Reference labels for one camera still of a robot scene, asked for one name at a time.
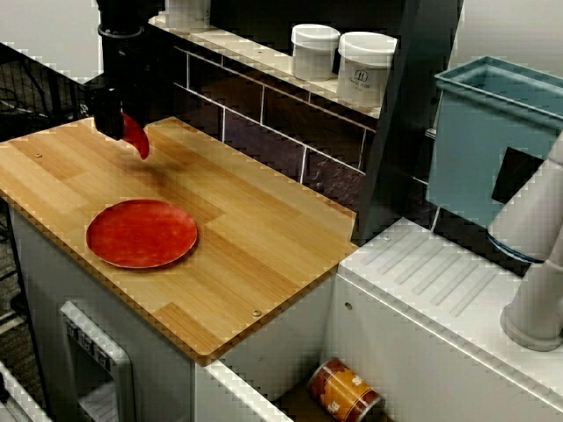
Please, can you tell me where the white jar with house logo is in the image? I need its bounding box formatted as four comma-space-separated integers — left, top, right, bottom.
336, 31, 398, 107

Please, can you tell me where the blue-grey plastic bin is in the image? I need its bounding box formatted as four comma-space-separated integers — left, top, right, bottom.
427, 55, 563, 229

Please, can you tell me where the orange soup can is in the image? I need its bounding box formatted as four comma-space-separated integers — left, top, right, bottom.
307, 356, 382, 417

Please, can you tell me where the tall black side panel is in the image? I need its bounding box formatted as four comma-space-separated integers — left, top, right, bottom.
350, 0, 465, 247

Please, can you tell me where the dark tile backsplash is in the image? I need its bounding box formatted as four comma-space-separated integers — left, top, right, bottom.
173, 46, 441, 234

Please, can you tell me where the aluminium frame rail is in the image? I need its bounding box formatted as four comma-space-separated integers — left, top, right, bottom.
0, 359, 54, 422

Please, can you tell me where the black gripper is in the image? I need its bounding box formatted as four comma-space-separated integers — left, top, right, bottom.
78, 35, 150, 142

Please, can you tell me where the white toy faucet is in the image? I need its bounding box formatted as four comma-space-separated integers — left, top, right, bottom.
486, 130, 563, 353

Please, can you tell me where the light wooden shelf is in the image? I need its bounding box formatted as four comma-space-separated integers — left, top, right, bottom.
148, 11, 384, 120

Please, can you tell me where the white lidded jar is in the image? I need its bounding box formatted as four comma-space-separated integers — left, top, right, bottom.
166, 0, 212, 30
290, 23, 342, 82

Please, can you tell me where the black square label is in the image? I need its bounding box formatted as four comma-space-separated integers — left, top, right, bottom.
491, 146, 546, 206

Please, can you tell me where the black wire mesh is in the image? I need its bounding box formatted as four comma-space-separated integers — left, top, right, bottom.
0, 41, 105, 142

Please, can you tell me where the red round plate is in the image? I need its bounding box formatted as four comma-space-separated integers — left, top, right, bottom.
85, 198, 199, 269

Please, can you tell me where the white toy kitchen cabinet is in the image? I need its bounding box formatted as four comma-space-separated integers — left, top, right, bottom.
7, 200, 563, 422

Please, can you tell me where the red toy chili pepper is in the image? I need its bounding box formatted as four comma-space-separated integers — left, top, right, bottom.
120, 112, 151, 162

